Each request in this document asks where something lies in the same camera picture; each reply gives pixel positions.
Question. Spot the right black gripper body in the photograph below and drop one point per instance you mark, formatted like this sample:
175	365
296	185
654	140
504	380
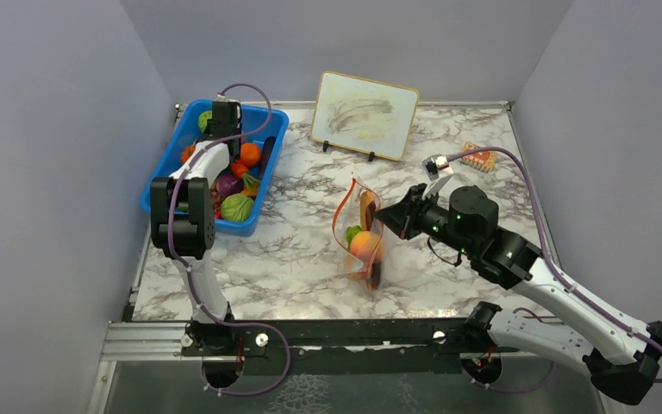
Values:
428	216

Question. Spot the clear zip top bag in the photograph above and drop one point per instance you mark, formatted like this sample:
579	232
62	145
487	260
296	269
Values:
347	214

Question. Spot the toy peach bottom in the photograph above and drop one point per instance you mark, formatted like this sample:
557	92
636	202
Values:
367	246

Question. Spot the toy green starfruit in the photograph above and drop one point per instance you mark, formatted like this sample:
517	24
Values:
350	233

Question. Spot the toy orange pumpkin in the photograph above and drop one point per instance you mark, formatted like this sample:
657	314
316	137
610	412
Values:
187	153

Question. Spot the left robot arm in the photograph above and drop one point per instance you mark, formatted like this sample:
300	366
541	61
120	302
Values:
183	224

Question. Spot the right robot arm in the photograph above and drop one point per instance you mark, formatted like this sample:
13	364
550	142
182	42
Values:
620	354

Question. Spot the orange snack packet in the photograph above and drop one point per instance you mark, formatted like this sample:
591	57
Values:
484	161

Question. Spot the whiteboard on stand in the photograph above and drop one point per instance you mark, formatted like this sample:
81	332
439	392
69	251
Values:
364	115

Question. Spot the toy purple eggplant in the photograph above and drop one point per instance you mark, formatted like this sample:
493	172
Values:
266	152

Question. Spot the toy orange tangerine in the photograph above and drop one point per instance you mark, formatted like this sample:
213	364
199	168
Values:
250	154

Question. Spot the toy green cabbage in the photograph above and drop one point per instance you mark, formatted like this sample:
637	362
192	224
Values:
236	208

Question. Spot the toy carrot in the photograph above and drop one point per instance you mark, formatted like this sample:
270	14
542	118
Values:
251	184

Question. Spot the toy green lettuce ball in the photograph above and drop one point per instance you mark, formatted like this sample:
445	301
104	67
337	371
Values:
203	120

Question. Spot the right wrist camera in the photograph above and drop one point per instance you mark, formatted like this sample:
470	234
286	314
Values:
439	172

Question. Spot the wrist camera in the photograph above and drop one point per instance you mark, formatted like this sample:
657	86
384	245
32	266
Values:
221	99
439	172

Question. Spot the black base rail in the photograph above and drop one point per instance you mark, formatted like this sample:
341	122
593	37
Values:
336	346

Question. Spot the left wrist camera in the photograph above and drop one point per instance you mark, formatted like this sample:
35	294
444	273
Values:
221	99

